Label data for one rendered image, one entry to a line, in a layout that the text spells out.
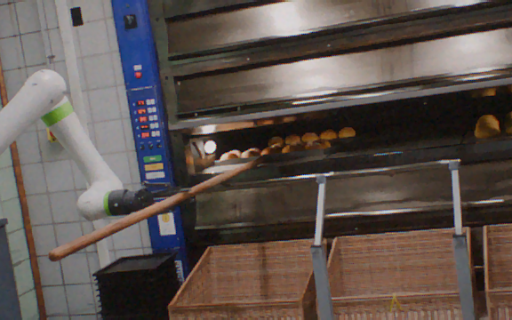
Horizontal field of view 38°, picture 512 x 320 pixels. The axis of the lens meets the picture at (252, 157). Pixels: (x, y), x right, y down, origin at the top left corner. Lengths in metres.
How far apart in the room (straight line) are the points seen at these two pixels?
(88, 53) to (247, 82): 0.78
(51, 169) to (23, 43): 0.61
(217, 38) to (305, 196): 0.78
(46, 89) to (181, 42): 0.94
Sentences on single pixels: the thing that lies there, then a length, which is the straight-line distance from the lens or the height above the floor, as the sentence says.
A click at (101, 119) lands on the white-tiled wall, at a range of 3.48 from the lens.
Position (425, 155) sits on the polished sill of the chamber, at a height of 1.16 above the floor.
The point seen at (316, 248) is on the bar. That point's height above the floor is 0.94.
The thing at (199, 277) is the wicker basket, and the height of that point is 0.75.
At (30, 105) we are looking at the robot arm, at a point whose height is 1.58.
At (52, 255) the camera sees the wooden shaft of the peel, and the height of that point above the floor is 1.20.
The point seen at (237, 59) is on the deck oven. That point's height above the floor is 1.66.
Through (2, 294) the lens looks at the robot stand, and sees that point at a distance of 2.72.
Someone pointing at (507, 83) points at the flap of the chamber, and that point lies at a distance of 2.87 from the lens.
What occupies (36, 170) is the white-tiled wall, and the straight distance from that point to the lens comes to 3.70.
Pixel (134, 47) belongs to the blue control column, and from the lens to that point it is 3.35.
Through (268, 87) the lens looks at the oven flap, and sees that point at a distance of 3.15.
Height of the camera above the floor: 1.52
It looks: 5 degrees down
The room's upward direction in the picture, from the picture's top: 8 degrees counter-clockwise
